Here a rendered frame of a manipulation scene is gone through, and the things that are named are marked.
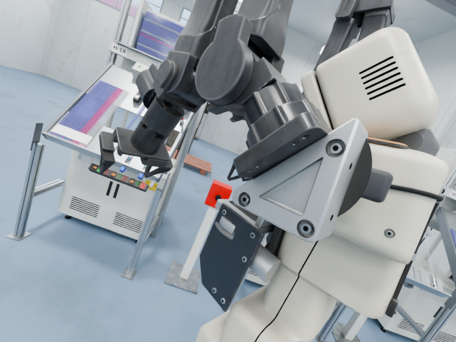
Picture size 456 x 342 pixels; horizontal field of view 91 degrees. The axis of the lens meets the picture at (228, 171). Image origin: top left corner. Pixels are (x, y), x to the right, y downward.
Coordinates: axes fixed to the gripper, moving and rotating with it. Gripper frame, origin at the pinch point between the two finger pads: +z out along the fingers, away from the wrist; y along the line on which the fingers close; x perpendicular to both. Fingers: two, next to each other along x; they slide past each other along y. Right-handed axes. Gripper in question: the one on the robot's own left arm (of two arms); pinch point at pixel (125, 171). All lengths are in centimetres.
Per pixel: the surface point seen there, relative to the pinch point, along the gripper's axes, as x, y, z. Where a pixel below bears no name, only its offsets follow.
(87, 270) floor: -20, -29, 123
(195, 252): -8, -86, 89
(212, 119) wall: -611, -592, 325
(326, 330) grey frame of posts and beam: 73, -155, 63
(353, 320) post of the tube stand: 78, -182, 53
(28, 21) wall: -971, -19, 439
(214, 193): -30, -82, 47
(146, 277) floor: -5, -62, 116
